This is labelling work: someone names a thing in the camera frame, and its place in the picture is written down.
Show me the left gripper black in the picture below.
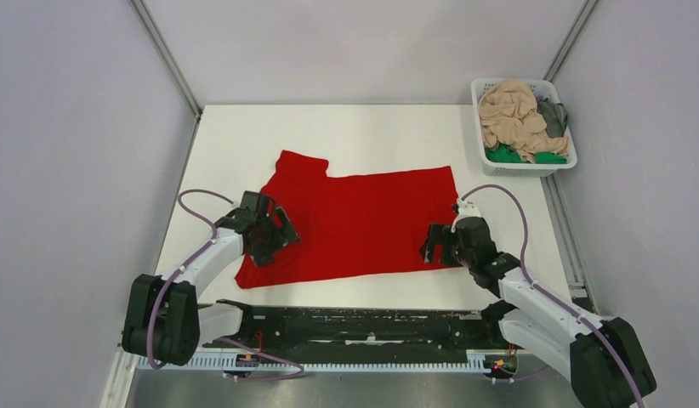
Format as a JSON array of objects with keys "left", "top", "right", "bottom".
[{"left": 247, "top": 207, "right": 299, "bottom": 267}]

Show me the red t shirt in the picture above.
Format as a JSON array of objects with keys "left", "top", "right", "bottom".
[{"left": 235, "top": 150, "right": 457, "bottom": 289}]

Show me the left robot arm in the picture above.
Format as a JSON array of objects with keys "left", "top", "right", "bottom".
[{"left": 121, "top": 190, "right": 300, "bottom": 369}]

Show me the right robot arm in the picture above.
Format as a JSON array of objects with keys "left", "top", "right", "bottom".
[{"left": 420, "top": 216, "right": 657, "bottom": 407}]

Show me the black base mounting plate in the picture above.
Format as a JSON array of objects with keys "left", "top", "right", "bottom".
[{"left": 232, "top": 306, "right": 509, "bottom": 364}]

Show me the green t shirt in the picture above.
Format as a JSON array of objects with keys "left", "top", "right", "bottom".
[{"left": 485, "top": 144, "right": 567, "bottom": 165}]

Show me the white plastic laundry basket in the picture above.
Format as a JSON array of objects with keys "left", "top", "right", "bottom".
[{"left": 470, "top": 77, "right": 578, "bottom": 178}]

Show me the beige t shirt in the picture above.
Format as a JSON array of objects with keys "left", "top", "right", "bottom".
[{"left": 477, "top": 80, "right": 570, "bottom": 161}]

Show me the grey t shirt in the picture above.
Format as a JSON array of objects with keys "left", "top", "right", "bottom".
[{"left": 537, "top": 99, "right": 569, "bottom": 139}]

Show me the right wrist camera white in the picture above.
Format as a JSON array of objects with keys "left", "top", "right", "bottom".
[{"left": 452, "top": 199, "right": 482, "bottom": 222}]

